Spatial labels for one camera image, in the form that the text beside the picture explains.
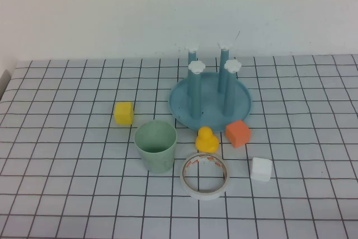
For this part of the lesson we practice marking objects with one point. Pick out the blue cup stand white caps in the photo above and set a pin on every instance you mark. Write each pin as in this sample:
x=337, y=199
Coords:
x=212, y=116

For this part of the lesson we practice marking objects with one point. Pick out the yellow rubber duck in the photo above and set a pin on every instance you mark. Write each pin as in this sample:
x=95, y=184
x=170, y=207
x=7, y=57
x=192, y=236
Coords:
x=207, y=144

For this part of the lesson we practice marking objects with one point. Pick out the white foam cube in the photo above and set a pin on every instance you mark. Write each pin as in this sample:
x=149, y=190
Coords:
x=261, y=169

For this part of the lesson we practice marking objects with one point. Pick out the orange foam cube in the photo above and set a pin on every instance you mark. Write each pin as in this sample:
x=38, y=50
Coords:
x=237, y=135

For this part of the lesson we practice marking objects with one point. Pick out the white grid pattern tablecloth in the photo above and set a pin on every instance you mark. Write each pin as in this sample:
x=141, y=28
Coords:
x=70, y=166

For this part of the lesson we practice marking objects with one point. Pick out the yellow foam cube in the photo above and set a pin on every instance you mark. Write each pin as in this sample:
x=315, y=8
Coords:
x=124, y=114

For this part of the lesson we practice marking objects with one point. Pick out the light green plastic cup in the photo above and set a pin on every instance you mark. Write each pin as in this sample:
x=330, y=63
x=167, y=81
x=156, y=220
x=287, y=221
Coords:
x=156, y=163

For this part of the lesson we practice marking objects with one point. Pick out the white double-sided tape roll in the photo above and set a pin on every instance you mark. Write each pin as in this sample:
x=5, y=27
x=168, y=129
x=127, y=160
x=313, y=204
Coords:
x=204, y=196

